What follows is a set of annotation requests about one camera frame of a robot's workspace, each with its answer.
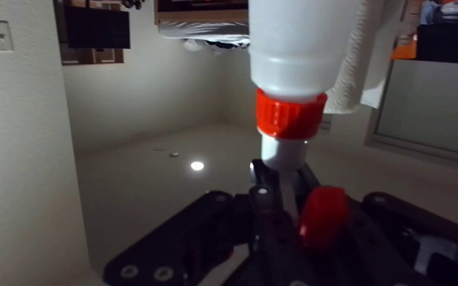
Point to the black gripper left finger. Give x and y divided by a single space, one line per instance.
203 238

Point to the white light switch plate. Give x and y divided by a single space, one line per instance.
1 35

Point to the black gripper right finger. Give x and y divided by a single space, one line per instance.
398 232

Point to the white spray bottle red trigger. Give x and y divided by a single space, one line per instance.
303 47

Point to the black flat screen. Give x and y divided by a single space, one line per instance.
96 25

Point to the white paper towel roll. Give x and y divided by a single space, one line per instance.
362 52

